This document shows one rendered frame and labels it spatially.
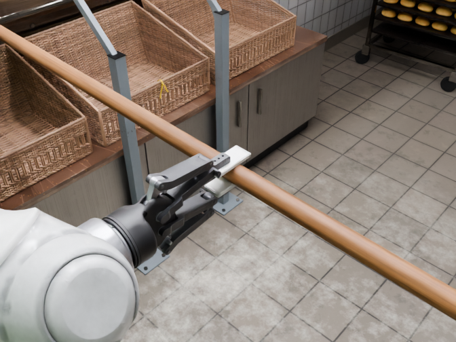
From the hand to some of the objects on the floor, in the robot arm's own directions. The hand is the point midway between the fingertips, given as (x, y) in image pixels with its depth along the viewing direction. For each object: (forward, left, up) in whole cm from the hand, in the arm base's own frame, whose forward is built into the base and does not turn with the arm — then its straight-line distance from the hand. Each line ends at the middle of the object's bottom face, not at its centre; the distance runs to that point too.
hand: (228, 171), depth 74 cm
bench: (+40, +118, -119) cm, 172 cm away
